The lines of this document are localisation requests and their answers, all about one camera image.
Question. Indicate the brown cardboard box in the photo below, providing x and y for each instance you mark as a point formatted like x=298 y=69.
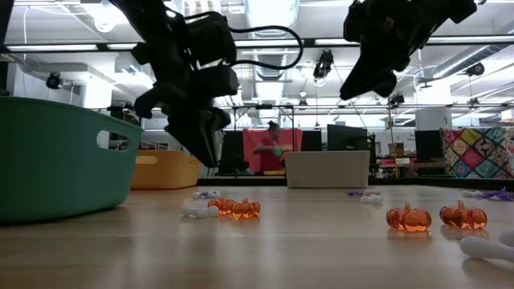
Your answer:
x=396 y=149

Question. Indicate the purple plastic spider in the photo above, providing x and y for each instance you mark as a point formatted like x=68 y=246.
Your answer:
x=484 y=194
x=206 y=194
x=354 y=193
x=502 y=195

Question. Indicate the silver ceiling duct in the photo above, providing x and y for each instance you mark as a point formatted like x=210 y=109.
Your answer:
x=474 y=60
x=273 y=12

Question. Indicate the black computer monitor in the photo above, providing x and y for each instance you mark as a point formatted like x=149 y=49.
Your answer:
x=311 y=140
x=232 y=152
x=347 y=138
x=429 y=145

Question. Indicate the long ceiling light strip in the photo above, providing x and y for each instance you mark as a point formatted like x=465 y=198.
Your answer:
x=52 y=47
x=470 y=39
x=333 y=41
x=265 y=42

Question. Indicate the colourful patchwork quilt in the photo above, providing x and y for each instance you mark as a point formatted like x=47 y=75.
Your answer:
x=478 y=152

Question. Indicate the black aluminium table frame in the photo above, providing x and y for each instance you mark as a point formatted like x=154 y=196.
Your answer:
x=241 y=181

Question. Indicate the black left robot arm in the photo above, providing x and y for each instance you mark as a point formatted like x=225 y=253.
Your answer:
x=136 y=20

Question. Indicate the orange plastic pumpkin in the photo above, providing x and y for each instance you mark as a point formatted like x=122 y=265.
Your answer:
x=462 y=216
x=245 y=208
x=222 y=204
x=409 y=218

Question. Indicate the red fabric backdrop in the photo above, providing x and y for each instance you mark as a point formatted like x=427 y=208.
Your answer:
x=251 y=148

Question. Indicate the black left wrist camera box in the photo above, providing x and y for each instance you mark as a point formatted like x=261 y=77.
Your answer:
x=210 y=38

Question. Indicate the white plastic basket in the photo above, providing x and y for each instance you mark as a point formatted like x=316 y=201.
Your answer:
x=327 y=168

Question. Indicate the black ceiling spotlight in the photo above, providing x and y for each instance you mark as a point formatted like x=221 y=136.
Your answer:
x=396 y=99
x=54 y=80
x=476 y=69
x=323 y=64

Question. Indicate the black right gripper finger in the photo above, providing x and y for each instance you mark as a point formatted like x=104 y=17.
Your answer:
x=365 y=84

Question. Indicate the teal plastic basket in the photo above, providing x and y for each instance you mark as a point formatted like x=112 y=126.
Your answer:
x=60 y=168

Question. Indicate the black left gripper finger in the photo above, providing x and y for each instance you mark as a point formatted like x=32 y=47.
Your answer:
x=197 y=140
x=223 y=120

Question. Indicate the orange plastic basket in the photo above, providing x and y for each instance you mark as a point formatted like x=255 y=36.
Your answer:
x=164 y=170

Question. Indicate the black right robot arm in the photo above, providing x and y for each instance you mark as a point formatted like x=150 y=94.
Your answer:
x=454 y=10

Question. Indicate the white round column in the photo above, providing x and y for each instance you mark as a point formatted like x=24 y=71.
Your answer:
x=433 y=118

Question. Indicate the person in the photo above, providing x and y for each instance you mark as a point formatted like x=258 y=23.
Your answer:
x=271 y=148

